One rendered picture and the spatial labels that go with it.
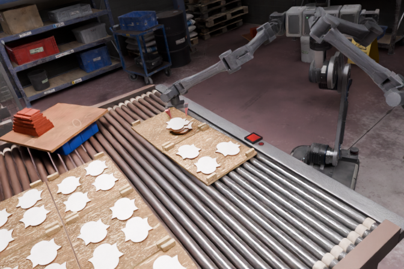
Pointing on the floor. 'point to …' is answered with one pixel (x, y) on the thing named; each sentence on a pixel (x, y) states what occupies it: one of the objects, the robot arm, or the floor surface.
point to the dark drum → (172, 38)
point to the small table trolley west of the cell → (142, 54)
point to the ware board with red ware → (250, 33)
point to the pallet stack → (215, 9)
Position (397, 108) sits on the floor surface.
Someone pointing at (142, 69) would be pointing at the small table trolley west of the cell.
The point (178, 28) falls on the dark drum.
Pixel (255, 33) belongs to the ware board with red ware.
